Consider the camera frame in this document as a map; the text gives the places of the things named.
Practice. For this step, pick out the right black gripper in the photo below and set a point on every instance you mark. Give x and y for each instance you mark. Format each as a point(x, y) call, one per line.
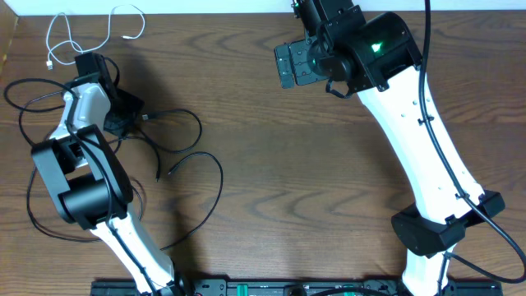
point(300, 53)

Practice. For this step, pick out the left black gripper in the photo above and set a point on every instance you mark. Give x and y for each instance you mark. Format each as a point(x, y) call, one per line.
point(134, 108)

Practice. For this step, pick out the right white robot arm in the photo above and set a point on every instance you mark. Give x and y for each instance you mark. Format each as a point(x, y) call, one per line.
point(380, 63)

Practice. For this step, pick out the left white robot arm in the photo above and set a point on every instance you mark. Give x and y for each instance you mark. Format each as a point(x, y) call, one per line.
point(89, 187)

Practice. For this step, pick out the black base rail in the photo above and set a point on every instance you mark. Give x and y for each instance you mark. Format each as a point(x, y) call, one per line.
point(221, 287)

